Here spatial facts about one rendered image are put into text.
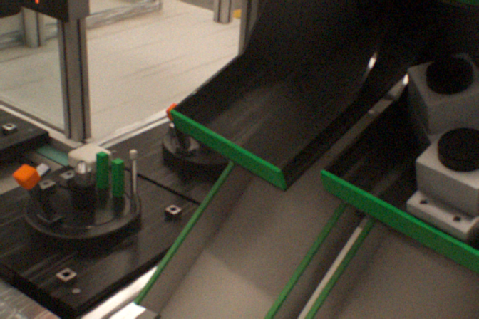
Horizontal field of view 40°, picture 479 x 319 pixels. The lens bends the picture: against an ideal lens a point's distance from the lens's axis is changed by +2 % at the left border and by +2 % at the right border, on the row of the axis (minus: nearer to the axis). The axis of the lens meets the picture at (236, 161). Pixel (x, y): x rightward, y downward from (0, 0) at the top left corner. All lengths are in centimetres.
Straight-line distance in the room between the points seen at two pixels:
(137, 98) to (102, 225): 68
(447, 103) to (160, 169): 56
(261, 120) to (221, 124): 4
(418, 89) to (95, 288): 42
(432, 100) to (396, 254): 18
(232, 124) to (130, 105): 87
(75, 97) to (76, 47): 8
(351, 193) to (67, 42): 61
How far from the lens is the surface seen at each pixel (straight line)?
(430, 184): 43
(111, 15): 194
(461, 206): 43
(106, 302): 73
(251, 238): 64
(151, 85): 152
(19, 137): 104
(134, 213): 81
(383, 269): 60
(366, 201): 47
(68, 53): 99
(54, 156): 103
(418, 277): 59
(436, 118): 47
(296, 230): 62
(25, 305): 74
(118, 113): 137
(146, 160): 97
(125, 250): 78
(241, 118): 56
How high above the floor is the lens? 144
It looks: 29 degrees down
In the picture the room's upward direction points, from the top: 5 degrees clockwise
